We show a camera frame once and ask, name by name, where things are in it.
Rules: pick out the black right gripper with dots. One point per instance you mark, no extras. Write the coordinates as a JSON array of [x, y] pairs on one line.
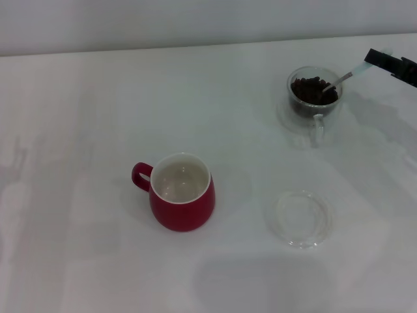
[[411, 69]]

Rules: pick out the red ceramic mug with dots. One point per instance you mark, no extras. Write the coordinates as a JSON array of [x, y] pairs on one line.
[[182, 208]]

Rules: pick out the coffee beans pile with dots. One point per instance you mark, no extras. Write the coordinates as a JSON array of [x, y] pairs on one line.
[[309, 94]]

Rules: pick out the clear glass saucer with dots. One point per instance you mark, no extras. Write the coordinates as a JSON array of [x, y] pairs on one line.
[[299, 239]]

